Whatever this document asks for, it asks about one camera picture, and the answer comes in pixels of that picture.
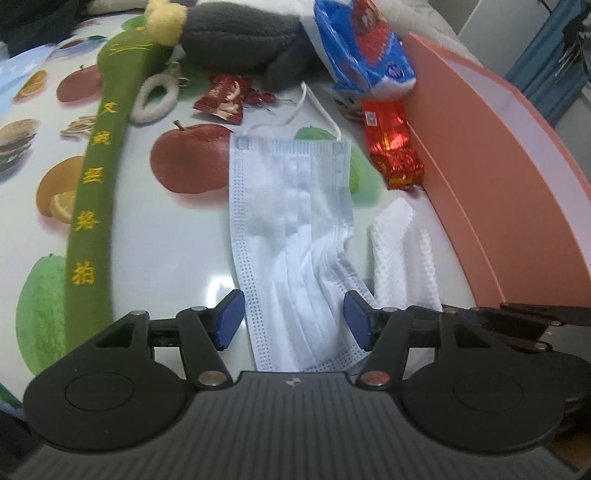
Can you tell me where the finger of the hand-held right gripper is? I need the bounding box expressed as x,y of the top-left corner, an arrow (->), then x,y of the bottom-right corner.
442,305 -> 556,354
500,302 -> 591,325

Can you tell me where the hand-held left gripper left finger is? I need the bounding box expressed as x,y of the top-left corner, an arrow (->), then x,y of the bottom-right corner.
90,290 -> 245,391

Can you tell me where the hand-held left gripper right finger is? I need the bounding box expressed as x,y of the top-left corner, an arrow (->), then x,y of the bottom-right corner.
344,290 -> 502,391

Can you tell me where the white waffle cloth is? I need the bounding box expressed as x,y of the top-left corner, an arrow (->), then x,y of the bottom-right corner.
369,198 -> 444,312

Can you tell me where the white face mask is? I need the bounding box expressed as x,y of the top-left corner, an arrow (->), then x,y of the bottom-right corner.
228,83 -> 376,374

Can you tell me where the orange cardboard box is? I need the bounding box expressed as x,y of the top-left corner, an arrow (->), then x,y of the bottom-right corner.
401,31 -> 591,309

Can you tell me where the dark red snack packet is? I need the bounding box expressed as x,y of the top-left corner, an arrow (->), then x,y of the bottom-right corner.
192,74 -> 254,125

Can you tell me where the blue tissue pack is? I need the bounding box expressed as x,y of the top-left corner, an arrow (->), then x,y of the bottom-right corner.
314,0 -> 417,100

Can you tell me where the fruit printed mat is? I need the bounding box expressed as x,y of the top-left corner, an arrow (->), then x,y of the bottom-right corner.
0,9 -> 481,407

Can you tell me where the green plush massage hammer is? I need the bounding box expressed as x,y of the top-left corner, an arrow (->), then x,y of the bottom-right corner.
65,28 -> 185,356

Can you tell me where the red foil snack packet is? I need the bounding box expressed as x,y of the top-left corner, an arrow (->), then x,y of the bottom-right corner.
361,98 -> 426,191

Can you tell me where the blue curtain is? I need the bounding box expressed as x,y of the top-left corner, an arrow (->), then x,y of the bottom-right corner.
505,0 -> 591,125

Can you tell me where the grey penguin plush toy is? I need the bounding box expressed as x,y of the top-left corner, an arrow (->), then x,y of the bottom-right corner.
88,0 -> 324,90

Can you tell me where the light blue bedsheet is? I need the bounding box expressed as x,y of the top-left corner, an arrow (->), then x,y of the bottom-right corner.
0,46 -> 56,95

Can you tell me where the white furry ring keychain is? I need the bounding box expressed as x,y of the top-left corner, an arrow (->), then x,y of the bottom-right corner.
129,62 -> 190,125

